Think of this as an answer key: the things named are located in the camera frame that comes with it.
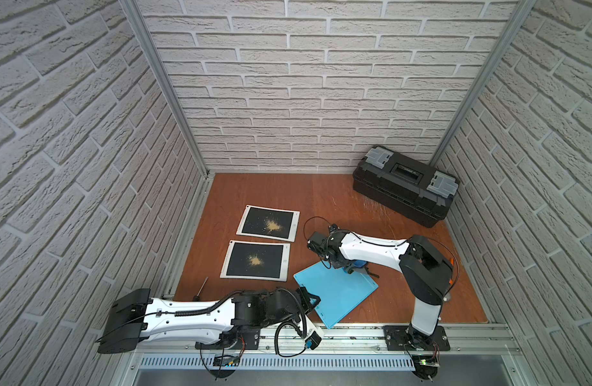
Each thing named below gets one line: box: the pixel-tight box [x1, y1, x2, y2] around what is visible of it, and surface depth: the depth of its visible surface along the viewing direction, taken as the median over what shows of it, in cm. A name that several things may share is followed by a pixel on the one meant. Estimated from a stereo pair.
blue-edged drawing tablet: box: [292, 261, 379, 330], surface depth 82 cm
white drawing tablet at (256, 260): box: [219, 239, 292, 283], surface depth 92 cm
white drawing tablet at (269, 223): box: [235, 204, 301, 243], surface depth 102 cm
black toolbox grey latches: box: [352, 144, 461, 229], surface depth 98 cm
